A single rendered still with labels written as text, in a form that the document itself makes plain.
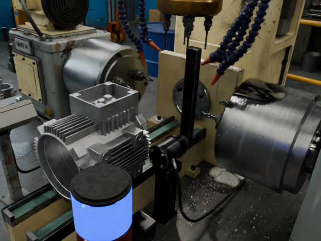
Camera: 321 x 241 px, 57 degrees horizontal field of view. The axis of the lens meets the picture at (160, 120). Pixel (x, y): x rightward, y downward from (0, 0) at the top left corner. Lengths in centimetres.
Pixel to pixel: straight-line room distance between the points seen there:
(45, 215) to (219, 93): 59
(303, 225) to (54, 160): 57
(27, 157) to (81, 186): 85
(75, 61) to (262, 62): 61
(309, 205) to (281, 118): 19
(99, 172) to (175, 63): 74
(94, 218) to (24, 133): 102
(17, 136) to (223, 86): 80
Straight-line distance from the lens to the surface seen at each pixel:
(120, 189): 29
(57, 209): 79
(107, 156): 61
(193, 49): 67
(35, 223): 77
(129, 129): 68
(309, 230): 73
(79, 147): 60
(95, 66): 98
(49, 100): 121
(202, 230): 83
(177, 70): 101
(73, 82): 106
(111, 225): 30
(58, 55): 112
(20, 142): 123
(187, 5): 79
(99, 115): 63
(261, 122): 68
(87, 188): 30
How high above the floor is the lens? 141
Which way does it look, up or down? 27 degrees down
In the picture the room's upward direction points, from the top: 3 degrees clockwise
